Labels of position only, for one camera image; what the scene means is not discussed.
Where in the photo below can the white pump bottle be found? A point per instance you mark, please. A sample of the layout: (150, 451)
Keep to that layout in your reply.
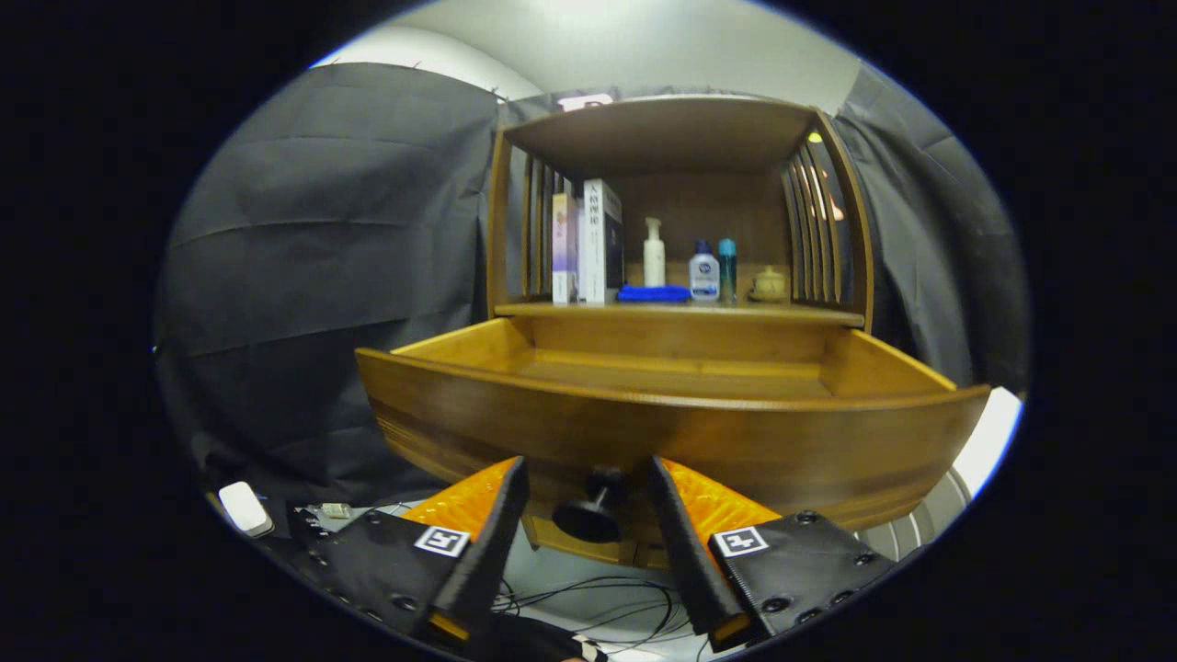
(654, 262)

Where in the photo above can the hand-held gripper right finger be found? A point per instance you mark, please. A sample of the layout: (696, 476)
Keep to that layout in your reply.
(694, 561)

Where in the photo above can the teal bottle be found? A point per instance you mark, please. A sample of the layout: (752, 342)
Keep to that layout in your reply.
(727, 267)

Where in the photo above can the ceramic lidded teacup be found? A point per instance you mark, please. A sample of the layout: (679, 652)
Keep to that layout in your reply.
(769, 287)

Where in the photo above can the grey ridged panel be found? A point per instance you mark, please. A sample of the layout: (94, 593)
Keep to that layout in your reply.
(919, 519)

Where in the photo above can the white bottle with blue cap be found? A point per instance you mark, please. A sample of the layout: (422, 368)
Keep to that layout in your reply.
(704, 276)

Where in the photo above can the purple book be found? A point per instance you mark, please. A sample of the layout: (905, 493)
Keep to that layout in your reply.
(563, 248)

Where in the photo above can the white plastic adapter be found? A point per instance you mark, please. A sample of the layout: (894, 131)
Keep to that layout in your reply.
(244, 507)

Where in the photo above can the brown wooden cabinet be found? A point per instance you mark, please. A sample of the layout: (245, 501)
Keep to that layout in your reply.
(662, 129)

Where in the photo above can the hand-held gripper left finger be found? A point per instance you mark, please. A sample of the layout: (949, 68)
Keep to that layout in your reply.
(487, 561)

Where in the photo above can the white book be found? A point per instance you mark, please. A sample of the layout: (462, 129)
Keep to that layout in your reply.
(598, 244)

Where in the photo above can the wooden countertop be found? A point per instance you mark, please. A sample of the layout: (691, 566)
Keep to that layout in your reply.
(680, 313)

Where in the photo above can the white board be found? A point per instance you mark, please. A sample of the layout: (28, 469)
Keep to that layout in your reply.
(988, 441)

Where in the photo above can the blue folded cloth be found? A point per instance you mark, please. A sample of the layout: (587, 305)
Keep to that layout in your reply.
(653, 294)

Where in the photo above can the black backdrop cloth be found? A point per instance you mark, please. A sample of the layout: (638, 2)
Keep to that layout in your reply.
(322, 276)

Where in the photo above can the wooden drawer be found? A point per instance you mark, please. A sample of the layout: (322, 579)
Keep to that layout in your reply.
(644, 432)

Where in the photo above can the black drawer knob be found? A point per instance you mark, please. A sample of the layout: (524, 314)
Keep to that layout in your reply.
(588, 515)

